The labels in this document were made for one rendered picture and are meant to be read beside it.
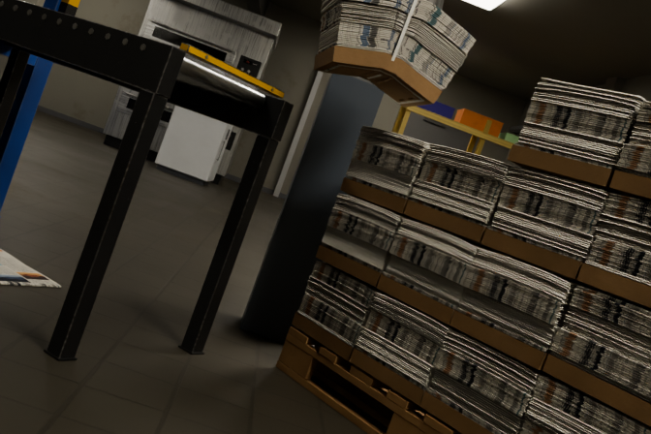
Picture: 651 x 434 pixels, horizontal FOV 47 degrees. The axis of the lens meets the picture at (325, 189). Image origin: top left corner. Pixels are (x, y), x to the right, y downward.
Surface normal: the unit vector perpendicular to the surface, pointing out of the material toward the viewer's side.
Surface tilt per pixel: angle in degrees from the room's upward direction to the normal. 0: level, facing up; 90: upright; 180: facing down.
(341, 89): 90
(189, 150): 90
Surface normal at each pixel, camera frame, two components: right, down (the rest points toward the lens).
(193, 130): 0.02, 0.03
